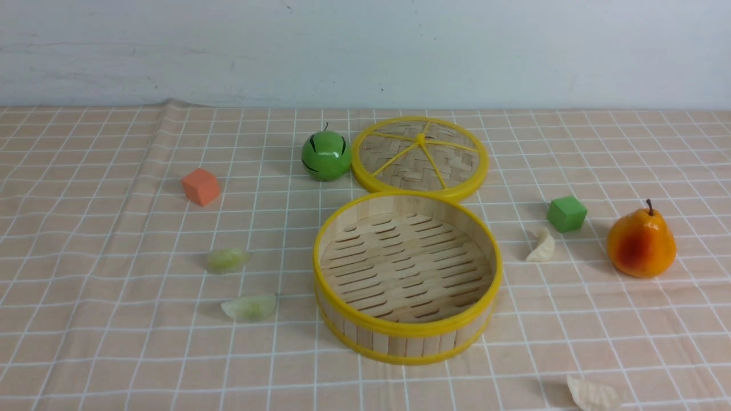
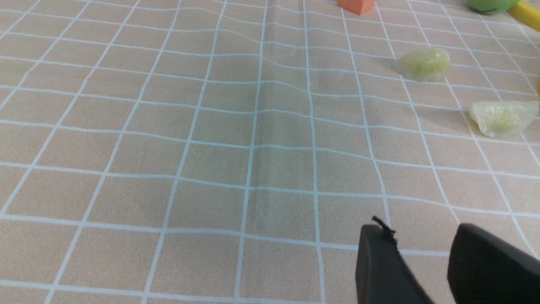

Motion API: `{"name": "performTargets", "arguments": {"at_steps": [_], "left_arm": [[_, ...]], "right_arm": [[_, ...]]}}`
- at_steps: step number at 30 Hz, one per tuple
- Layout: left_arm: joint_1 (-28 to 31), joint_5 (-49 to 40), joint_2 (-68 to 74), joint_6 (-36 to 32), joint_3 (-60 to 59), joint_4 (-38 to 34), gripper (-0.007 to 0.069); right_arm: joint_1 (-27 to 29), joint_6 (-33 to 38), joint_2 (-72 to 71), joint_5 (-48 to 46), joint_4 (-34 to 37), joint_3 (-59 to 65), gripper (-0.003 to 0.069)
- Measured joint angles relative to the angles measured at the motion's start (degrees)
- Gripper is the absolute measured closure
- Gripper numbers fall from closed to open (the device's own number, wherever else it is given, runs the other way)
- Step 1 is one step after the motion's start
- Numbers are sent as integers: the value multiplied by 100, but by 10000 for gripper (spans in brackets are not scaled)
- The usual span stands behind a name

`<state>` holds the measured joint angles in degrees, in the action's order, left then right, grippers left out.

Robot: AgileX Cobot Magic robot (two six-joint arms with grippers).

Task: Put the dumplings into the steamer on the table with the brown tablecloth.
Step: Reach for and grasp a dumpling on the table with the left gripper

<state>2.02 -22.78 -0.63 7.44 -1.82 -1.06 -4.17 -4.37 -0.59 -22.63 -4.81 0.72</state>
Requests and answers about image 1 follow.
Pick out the green toy apple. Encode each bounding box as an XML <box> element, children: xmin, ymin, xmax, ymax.
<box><xmin>301</xmin><ymin>123</ymin><xmax>352</xmax><ymax>180</ymax></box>

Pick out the bamboo steamer tray yellow rim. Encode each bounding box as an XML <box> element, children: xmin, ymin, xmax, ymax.
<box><xmin>313</xmin><ymin>191</ymin><xmax>503</xmax><ymax>366</ymax></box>

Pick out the white dumpling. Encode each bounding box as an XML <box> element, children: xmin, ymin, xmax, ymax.
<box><xmin>525</xmin><ymin>227</ymin><xmax>555</xmax><ymax>263</ymax></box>
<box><xmin>566</xmin><ymin>376</ymin><xmax>623</xmax><ymax>411</ymax></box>

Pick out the orange yellow toy pear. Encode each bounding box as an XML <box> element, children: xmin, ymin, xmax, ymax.
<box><xmin>607</xmin><ymin>199</ymin><xmax>677</xmax><ymax>279</ymax></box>

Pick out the bamboo steamer lid yellow rim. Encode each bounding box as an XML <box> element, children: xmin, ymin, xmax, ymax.
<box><xmin>351</xmin><ymin>115</ymin><xmax>489</xmax><ymax>202</ymax></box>

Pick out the green foam cube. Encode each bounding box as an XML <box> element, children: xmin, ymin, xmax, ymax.
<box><xmin>546</xmin><ymin>195</ymin><xmax>588</xmax><ymax>232</ymax></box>

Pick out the orange foam cube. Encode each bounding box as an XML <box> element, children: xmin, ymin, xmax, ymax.
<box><xmin>180</xmin><ymin>167</ymin><xmax>221</xmax><ymax>207</ymax></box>

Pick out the pink checkered tablecloth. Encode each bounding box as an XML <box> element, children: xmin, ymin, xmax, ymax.
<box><xmin>1</xmin><ymin>102</ymin><xmax>730</xmax><ymax>410</ymax></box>

